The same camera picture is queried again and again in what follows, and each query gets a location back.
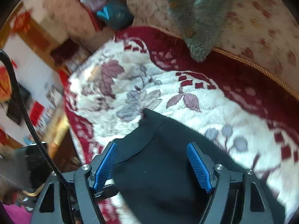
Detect pink cloth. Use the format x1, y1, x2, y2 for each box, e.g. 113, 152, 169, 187
3, 204, 33, 224

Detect red and white patterned blanket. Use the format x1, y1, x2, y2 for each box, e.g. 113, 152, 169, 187
63, 26, 299, 224

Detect black pants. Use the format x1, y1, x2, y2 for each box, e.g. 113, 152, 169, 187
112, 108, 287, 224

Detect floral quilt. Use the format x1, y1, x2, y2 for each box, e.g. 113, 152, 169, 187
127, 0, 299, 97

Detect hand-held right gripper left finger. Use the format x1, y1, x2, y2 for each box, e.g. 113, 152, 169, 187
30, 141, 118, 224

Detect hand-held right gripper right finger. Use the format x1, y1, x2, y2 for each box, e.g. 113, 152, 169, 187
186, 141, 274, 224

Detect thick black braided cable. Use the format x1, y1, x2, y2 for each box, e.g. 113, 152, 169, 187
0, 49, 78, 201

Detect grey fleece blanket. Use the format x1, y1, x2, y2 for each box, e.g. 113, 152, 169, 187
156, 0, 239, 63

